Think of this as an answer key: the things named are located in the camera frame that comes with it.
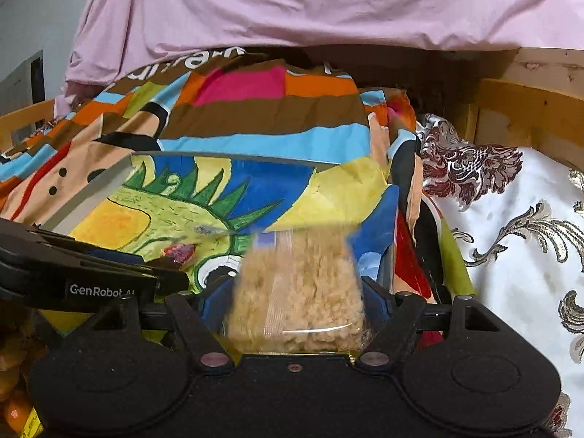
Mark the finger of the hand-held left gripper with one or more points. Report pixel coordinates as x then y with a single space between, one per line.
137 260
169 280

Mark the orange candy bag red label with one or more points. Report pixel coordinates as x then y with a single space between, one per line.
16 413

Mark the white floral cloth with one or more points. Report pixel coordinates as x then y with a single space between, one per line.
515 255

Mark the dark red snack packet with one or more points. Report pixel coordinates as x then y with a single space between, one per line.
181 253

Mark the printed colourful blanket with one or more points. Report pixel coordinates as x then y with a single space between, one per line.
255 114

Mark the wooden bed rail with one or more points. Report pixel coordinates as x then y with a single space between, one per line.
529 109
23 123

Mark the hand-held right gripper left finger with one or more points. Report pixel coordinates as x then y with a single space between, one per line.
217 299

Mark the silver metal tray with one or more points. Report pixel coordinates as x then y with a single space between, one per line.
86 191

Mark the grey metal tray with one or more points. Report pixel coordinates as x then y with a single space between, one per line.
191 205

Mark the grey door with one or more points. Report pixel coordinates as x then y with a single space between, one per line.
35 77

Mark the pink bed sheet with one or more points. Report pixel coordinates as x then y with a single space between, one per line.
319 4

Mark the clear rice cracker packet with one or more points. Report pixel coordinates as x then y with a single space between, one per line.
296 292

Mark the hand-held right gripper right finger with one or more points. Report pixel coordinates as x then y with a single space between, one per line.
373 302

